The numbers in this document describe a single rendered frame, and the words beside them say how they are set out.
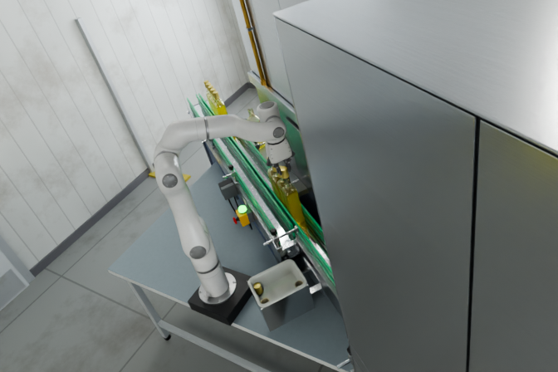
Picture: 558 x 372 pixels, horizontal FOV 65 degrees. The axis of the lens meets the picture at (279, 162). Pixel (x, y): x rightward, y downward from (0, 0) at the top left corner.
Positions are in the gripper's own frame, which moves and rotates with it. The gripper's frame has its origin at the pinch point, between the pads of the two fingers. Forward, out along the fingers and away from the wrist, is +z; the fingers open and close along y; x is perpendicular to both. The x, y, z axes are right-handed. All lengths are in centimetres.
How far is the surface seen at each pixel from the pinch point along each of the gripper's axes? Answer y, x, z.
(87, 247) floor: 143, -198, 137
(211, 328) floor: 63, -53, 137
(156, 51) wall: 15, -318, 28
